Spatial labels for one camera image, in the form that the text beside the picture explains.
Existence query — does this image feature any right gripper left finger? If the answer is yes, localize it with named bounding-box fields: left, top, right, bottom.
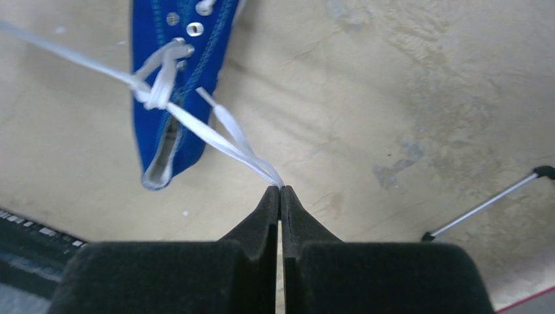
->
left=48, top=186, right=279, bottom=313

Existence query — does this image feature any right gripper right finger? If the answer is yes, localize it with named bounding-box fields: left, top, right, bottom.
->
left=280, top=186, right=493, bottom=313

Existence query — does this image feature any blue canvas sneaker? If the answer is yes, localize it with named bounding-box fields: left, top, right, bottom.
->
left=131, top=1, right=245, bottom=190

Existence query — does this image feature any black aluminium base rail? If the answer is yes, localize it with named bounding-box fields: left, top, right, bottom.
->
left=1, top=207, right=87, bottom=299

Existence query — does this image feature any white shoelace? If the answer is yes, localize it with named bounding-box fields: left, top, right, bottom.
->
left=1, top=22, right=283, bottom=187

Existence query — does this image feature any red framed whiteboard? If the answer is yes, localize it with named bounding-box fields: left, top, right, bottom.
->
left=497, top=287, right=555, bottom=314

